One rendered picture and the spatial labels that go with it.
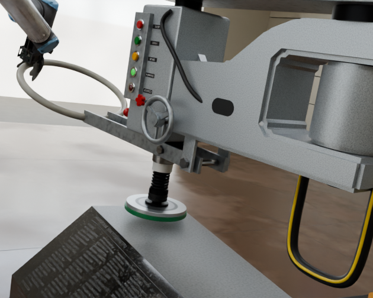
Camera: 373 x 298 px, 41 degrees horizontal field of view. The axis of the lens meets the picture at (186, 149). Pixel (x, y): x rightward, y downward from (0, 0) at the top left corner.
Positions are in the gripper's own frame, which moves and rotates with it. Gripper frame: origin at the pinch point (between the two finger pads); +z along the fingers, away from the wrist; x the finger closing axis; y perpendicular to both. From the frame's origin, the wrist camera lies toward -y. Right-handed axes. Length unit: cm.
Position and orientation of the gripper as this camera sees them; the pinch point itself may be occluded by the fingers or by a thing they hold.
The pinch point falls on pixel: (28, 75)
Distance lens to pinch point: 235.6
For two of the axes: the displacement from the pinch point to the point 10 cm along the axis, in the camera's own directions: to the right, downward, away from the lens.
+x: 8.4, 5.2, -1.7
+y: -3.7, 3.0, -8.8
